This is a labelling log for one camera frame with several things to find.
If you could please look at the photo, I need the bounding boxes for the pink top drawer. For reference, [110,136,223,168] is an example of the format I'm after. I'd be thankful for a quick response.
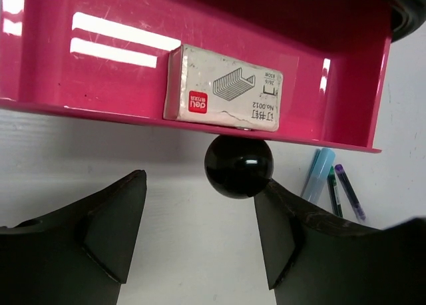
[1,0,391,153]

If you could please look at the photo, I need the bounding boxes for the green gel pen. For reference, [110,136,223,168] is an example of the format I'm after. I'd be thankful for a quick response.
[327,166,343,218]

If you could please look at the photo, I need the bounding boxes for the blue highlighter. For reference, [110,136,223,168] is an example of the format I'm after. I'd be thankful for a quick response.
[301,148,335,204]

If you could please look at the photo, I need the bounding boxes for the purple gel pen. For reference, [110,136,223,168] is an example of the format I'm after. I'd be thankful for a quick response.
[335,164,366,222]

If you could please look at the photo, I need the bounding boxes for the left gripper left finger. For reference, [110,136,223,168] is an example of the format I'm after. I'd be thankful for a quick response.
[1,170,147,304]

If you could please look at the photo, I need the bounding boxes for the white staple box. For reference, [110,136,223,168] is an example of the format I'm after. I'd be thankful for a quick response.
[163,45,284,132]

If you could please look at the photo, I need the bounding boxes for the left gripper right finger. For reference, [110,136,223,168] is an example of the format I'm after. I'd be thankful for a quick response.
[254,181,425,304]

